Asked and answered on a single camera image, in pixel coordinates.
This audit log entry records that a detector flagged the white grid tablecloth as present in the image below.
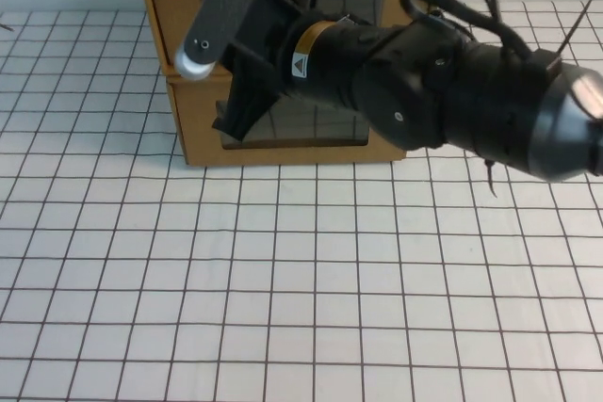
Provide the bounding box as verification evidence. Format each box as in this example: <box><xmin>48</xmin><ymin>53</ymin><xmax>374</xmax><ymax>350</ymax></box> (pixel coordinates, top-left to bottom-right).
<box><xmin>0</xmin><ymin>0</ymin><xmax>603</xmax><ymax>402</ymax></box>

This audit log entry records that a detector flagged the braided black arm cable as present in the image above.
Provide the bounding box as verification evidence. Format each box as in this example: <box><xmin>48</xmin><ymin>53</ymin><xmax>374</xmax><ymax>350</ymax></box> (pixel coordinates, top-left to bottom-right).
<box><xmin>399</xmin><ymin>0</ymin><xmax>562</xmax><ymax>69</ymax></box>

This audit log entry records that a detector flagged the thin black cable tie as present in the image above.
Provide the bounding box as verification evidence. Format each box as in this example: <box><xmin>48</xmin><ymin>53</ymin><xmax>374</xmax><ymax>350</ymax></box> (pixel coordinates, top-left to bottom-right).
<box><xmin>483</xmin><ymin>160</ymin><xmax>499</xmax><ymax>199</ymax></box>
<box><xmin>559</xmin><ymin>0</ymin><xmax>595</xmax><ymax>56</ymax></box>

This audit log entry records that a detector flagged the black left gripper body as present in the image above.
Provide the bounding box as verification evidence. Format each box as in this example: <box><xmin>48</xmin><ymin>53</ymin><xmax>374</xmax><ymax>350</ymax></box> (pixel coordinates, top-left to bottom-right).
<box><xmin>224</xmin><ymin>0</ymin><xmax>327</xmax><ymax>98</ymax></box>

